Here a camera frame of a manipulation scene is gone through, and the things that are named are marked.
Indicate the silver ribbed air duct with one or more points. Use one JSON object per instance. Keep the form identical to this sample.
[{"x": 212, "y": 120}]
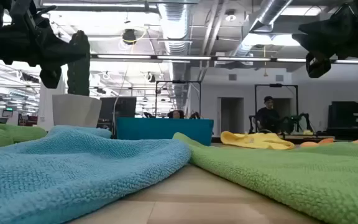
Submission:
[
  {"x": 176, "y": 28},
  {"x": 259, "y": 25}
]

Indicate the blue microfiber towel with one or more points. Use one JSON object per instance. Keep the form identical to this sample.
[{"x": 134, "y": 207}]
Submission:
[{"x": 73, "y": 168}]

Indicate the black storage cabinet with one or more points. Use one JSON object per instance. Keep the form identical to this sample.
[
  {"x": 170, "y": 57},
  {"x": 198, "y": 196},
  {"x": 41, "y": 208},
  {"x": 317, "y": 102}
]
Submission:
[{"x": 351, "y": 119}]

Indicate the green cactus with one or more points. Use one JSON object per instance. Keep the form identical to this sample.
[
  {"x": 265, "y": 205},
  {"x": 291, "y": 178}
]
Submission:
[{"x": 79, "y": 77}]

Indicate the black ceiling-hung device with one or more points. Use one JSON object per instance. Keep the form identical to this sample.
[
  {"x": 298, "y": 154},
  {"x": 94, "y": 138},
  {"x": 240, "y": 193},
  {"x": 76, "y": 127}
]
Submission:
[{"x": 129, "y": 35}]

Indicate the person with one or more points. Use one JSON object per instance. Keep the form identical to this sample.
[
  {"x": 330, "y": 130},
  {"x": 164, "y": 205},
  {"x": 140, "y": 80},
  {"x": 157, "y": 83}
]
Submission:
[
  {"x": 267, "y": 118},
  {"x": 176, "y": 114}
]

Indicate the black background monitor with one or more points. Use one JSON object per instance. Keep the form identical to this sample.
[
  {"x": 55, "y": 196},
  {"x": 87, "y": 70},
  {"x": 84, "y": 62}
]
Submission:
[{"x": 123, "y": 107}]

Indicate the white hexagonal plant pot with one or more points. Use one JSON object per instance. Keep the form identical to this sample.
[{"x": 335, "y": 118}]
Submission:
[{"x": 76, "y": 110}]

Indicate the yellow microfiber towel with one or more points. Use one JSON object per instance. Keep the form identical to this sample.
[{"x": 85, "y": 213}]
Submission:
[{"x": 256, "y": 140}]

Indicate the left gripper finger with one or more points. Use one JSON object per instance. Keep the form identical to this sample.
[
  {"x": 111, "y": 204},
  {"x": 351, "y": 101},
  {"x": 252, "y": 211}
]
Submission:
[{"x": 51, "y": 76}]

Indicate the long ceiling light strip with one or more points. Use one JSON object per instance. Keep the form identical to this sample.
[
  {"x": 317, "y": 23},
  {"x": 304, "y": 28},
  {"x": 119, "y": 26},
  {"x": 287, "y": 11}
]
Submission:
[{"x": 123, "y": 56}]

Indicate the green microfiber towel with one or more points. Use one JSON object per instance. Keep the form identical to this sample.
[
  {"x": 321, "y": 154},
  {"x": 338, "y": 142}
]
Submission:
[
  {"x": 291, "y": 180},
  {"x": 8, "y": 134}
]

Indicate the black background robot arm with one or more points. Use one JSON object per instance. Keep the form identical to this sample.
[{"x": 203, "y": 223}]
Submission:
[
  {"x": 252, "y": 124},
  {"x": 304, "y": 119}
]

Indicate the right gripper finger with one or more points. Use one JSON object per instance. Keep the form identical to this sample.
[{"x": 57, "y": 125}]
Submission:
[{"x": 318, "y": 66}]

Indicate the teal plastic tray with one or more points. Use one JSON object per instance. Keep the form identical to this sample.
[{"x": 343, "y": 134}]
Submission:
[{"x": 166, "y": 130}]

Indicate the black gantry frame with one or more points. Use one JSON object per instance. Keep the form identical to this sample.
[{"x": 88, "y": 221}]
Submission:
[
  {"x": 179, "y": 82},
  {"x": 275, "y": 85}
]

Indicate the green background plant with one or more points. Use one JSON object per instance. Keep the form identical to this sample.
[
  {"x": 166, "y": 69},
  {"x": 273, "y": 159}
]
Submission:
[{"x": 287, "y": 125}]

